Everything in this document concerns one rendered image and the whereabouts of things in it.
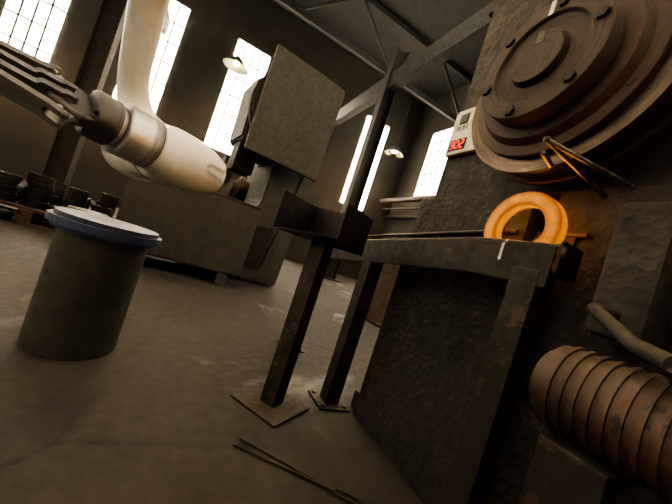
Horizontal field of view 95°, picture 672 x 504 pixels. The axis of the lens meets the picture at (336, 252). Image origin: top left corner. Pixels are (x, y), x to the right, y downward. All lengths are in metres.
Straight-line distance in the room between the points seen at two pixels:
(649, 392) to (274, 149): 3.04
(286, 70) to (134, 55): 2.73
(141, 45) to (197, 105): 10.19
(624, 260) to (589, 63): 0.38
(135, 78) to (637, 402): 0.93
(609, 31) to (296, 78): 2.89
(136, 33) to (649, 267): 0.95
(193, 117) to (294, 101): 7.66
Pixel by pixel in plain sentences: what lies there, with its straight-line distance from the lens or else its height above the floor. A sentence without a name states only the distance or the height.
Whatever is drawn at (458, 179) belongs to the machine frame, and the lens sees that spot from 1.25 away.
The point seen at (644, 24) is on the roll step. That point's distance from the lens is 0.90.
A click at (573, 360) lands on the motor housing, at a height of 0.52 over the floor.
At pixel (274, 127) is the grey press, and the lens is 3.25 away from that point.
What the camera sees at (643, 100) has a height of 1.00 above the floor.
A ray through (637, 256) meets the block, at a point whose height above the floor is 0.70.
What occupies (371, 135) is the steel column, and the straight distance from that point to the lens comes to 8.36.
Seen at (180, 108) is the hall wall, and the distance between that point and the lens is 10.91.
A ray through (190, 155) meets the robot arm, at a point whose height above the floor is 0.64.
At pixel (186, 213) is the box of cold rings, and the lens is 2.82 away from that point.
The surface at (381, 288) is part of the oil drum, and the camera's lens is 3.61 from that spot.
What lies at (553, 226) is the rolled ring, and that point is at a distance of 0.81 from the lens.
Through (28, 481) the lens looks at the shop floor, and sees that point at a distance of 0.88.
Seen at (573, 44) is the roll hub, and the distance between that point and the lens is 0.91.
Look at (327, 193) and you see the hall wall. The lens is 11.42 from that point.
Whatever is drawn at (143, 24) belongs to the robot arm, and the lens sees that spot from 0.76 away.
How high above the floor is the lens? 0.55
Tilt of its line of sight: 1 degrees up
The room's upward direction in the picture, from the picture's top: 18 degrees clockwise
